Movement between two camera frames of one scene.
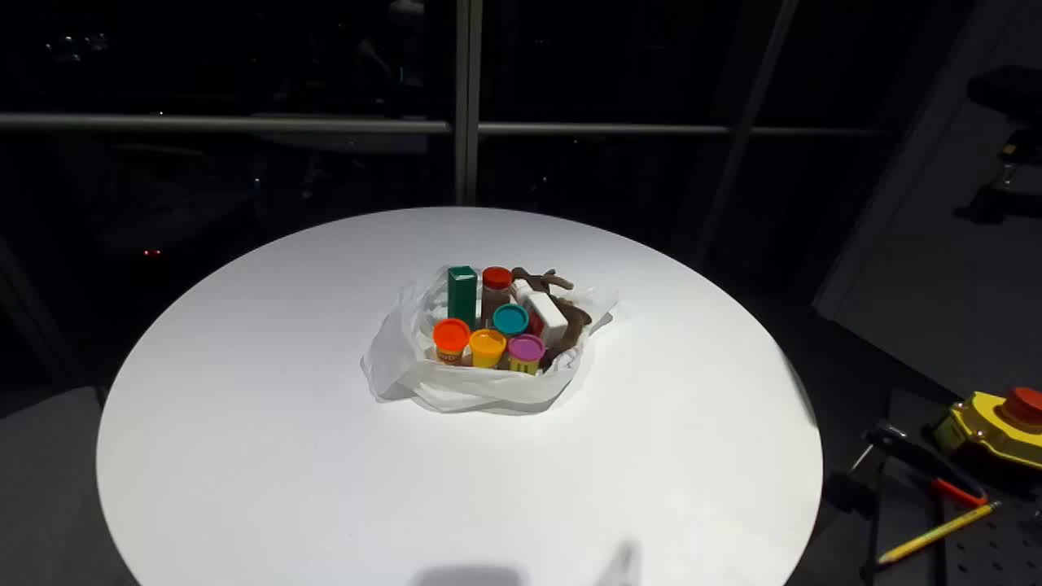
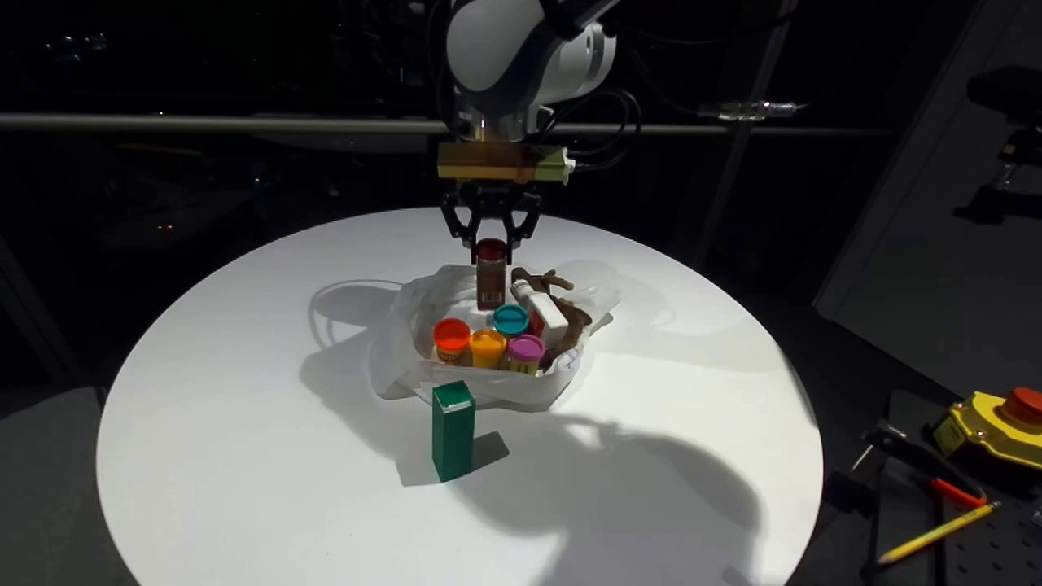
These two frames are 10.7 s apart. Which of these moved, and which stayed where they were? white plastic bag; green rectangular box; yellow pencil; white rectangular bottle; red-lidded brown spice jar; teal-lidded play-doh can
Moved: green rectangular box; red-lidded brown spice jar
Stayed: teal-lidded play-doh can; yellow pencil; white plastic bag; white rectangular bottle
